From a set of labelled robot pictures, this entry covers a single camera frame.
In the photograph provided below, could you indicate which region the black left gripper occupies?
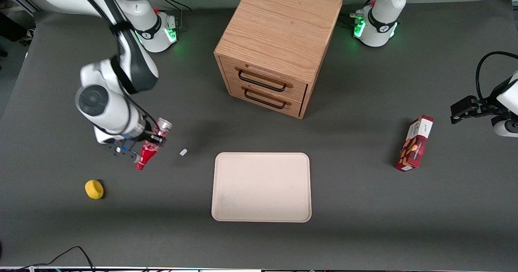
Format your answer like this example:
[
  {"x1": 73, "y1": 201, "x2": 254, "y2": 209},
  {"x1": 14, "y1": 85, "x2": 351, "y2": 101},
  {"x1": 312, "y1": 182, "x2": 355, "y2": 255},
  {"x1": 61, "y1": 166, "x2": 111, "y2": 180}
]
[{"x1": 450, "y1": 80, "x2": 511, "y2": 125}]

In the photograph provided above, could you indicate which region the black cable at base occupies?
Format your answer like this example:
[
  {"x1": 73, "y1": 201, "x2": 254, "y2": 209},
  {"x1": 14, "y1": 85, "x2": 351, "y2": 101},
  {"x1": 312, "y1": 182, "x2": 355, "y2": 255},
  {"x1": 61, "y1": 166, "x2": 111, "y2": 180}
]
[
  {"x1": 152, "y1": 0, "x2": 192, "y2": 32},
  {"x1": 339, "y1": 0, "x2": 379, "y2": 26}
]

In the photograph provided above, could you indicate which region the black cable at left base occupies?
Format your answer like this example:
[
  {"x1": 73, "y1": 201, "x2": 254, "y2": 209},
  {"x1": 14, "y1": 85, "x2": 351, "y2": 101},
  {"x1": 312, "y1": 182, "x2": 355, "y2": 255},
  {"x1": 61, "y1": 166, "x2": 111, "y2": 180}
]
[{"x1": 339, "y1": 0, "x2": 379, "y2": 26}]

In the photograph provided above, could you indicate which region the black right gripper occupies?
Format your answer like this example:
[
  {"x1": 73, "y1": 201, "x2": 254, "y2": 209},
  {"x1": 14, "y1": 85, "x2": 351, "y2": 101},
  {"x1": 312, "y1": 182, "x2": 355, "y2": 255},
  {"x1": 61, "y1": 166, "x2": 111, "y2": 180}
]
[{"x1": 127, "y1": 120, "x2": 167, "y2": 147}]

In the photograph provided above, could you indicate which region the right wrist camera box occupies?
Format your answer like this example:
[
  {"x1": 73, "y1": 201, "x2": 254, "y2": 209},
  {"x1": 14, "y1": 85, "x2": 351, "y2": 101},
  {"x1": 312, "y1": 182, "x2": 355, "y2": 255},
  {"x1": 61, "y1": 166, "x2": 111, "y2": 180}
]
[{"x1": 106, "y1": 140, "x2": 141, "y2": 164}]

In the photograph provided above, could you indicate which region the wooden drawer front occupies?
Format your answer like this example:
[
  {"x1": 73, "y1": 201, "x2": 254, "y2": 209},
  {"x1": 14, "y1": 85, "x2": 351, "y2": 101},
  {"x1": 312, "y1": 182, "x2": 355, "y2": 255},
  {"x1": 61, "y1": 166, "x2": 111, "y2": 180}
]
[
  {"x1": 227, "y1": 80, "x2": 305, "y2": 119},
  {"x1": 220, "y1": 56, "x2": 309, "y2": 103}
]

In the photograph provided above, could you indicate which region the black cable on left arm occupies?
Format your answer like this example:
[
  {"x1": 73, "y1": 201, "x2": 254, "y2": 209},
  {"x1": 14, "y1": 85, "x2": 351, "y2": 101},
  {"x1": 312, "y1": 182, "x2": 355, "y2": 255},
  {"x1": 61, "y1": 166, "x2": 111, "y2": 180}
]
[{"x1": 475, "y1": 51, "x2": 518, "y2": 102}]

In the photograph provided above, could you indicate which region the red coke bottle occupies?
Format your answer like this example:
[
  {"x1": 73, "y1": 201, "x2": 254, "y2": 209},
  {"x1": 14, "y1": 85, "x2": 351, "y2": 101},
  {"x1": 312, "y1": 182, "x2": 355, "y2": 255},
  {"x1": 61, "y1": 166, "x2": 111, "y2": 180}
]
[{"x1": 135, "y1": 118, "x2": 174, "y2": 171}]

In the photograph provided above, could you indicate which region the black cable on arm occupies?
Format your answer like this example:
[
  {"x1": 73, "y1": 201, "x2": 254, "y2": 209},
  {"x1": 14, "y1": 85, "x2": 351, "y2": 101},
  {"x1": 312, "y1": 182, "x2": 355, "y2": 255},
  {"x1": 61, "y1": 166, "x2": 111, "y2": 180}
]
[
  {"x1": 69, "y1": 0, "x2": 162, "y2": 137},
  {"x1": 475, "y1": 51, "x2": 518, "y2": 102}
]

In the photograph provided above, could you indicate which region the beige plastic tray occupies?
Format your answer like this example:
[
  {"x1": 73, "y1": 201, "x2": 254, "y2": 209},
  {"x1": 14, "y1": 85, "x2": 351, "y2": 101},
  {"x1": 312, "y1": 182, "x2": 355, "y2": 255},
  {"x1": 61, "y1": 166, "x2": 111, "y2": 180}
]
[{"x1": 211, "y1": 152, "x2": 312, "y2": 223}]

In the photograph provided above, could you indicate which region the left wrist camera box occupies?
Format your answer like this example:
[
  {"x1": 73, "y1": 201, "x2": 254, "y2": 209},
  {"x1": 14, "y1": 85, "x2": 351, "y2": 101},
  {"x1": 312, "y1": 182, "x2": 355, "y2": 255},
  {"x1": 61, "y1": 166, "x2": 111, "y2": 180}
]
[{"x1": 491, "y1": 116, "x2": 518, "y2": 138}]

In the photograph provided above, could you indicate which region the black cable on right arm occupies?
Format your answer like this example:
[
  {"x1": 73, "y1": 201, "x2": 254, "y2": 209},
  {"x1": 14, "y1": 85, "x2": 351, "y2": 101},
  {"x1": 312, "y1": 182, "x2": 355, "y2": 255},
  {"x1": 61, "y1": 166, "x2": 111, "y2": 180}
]
[{"x1": 69, "y1": 0, "x2": 162, "y2": 137}]

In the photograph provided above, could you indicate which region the yellow sponge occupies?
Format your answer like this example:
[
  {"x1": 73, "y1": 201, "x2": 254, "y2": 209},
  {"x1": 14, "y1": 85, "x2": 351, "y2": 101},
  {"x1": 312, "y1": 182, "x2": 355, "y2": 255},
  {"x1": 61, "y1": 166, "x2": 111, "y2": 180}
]
[{"x1": 85, "y1": 179, "x2": 104, "y2": 200}]

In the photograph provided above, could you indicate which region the black cable at right base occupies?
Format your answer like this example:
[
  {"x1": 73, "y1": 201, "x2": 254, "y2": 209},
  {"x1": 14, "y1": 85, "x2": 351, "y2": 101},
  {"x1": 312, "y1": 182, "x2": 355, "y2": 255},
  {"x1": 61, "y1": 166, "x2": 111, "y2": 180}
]
[{"x1": 152, "y1": 0, "x2": 192, "y2": 32}]

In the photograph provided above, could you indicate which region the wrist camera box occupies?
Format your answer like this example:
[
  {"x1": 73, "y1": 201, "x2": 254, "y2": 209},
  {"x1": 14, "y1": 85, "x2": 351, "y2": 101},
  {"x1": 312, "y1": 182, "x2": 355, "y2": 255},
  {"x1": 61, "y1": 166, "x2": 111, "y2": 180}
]
[
  {"x1": 491, "y1": 116, "x2": 518, "y2": 138},
  {"x1": 106, "y1": 140, "x2": 141, "y2": 164}
]

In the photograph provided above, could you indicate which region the wooden drawer cabinet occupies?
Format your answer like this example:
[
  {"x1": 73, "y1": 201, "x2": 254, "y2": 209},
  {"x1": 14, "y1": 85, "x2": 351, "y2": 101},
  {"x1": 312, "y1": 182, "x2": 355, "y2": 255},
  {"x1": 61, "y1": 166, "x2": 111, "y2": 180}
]
[{"x1": 214, "y1": 0, "x2": 344, "y2": 120}]

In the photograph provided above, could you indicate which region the black drawer handle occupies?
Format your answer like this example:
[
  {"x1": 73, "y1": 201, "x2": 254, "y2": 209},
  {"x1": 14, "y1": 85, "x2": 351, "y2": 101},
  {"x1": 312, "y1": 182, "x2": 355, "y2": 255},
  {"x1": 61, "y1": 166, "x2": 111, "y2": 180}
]
[
  {"x1": 244, "y1": 89, "x2": 287, "y2": 110},
  {"x1": 238, "y1": 70, "x2": 287, "y2": 93}
]

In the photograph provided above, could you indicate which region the red snack box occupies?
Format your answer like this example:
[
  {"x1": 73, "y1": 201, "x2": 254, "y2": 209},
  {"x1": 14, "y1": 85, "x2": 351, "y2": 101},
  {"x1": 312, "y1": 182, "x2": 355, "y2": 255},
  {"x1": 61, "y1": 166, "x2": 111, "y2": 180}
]
[{"x1": 395, "y1": 115, "x2": 434, "y2": 172}]

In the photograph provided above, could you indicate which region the black cable at table edge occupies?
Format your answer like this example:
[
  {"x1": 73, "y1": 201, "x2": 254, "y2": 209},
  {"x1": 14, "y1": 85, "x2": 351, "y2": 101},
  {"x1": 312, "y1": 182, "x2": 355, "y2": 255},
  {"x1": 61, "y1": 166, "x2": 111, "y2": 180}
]
[{"x1": 0, "y1": 246, "x2": 96, "y2": 272}]

